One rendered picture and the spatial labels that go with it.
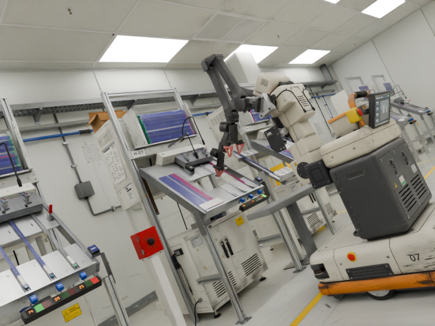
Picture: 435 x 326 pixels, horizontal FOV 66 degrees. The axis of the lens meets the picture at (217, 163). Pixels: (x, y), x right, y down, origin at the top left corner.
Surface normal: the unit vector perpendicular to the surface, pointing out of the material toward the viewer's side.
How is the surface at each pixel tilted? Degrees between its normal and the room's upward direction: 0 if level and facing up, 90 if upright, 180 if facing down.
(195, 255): 90
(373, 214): 90
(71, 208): 90
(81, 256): 47
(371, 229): 90
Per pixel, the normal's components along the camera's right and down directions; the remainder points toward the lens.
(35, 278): 0.19, -0.88
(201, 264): 0.64, -0.35
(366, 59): -0.66, 0.21
